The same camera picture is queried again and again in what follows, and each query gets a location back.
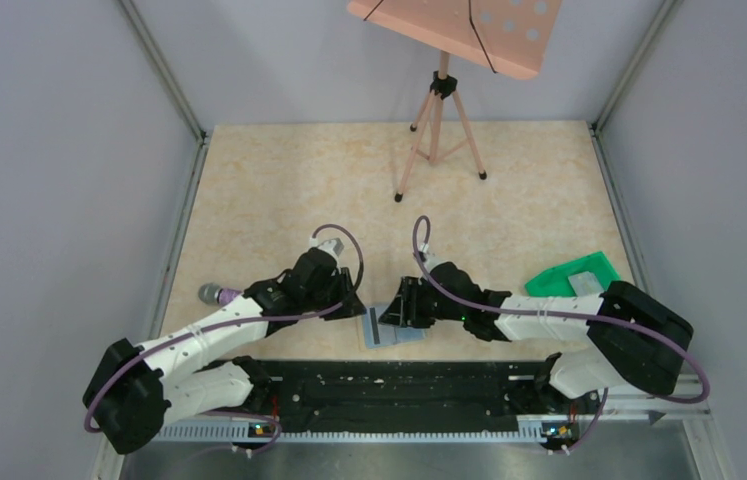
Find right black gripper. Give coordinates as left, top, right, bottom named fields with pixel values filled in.
left=379, top=275, right=467, bottom=328

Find beige card holder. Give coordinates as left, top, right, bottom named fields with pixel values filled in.
left=360, top=303, right=427, bottom=351

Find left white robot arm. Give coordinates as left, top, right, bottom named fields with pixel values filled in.
left=82, top=238, right=364, bottom=455

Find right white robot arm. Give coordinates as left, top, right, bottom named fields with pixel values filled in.
left=378, top=262, right=694, bottom=412

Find card in green bin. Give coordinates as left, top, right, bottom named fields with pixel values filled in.
left=568, top=271, right=605, bottom=297

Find purple glitter microphone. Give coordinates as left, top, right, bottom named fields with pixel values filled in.
left=197, top=283, right=242, bottom=306

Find green plastic bin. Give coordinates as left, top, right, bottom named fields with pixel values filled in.
left=524, top=251, right=621, bottom=297

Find pink music stand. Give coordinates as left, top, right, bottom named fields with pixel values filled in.
left=346, top=0, right=564, bottom=203

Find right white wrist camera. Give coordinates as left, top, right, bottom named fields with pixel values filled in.
left=416, top=243, right=446, bottom=272

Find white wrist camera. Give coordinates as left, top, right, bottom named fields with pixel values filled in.
left=309, top=238, right=345, bottom=261
left=416, top=243, right=446, bottom=272

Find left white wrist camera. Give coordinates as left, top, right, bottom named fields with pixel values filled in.
left=309, top=238, right=345, bottom=261

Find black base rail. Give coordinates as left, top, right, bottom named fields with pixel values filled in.
left=207, top=359, right=619, bottom=439

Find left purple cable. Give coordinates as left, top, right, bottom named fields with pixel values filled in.
left=83, top=223, right=366, bottom=458

